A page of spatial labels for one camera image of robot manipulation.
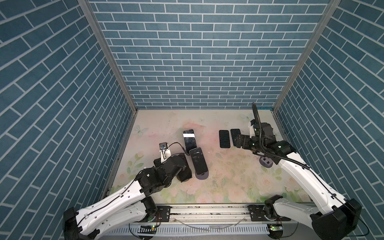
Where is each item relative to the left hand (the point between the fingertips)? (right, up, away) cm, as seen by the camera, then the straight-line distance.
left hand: (176, 157), depth 76 cm
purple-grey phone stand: (+14, -14, +11) cm, 22 cm away
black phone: (+37, +10, +29) cm, 48 cm away
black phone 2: (+30, +4, +32) cm, 44 cm away
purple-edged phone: (+11, -3, +5) cm, 13 cm away
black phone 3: (+6, +7, +15) cm, 18 cm away
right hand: (+34, +10, +3) cm, 35 cm away
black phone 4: (+4, -11, +8) cm, 14 cm away
